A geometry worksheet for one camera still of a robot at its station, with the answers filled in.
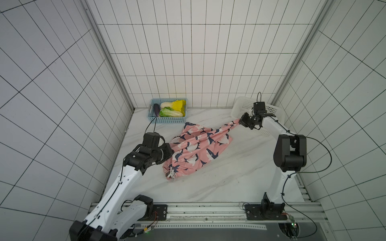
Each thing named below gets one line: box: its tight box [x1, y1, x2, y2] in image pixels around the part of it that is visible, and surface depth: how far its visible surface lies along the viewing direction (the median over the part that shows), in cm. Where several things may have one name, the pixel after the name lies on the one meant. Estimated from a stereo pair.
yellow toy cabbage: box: [160, 99, 186, 117], surface depth 113 cm
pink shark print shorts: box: [162, 118, 241, 182], surface depth 85 cm
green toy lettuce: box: [158, 106, 183, 117], surface depth 109 cm
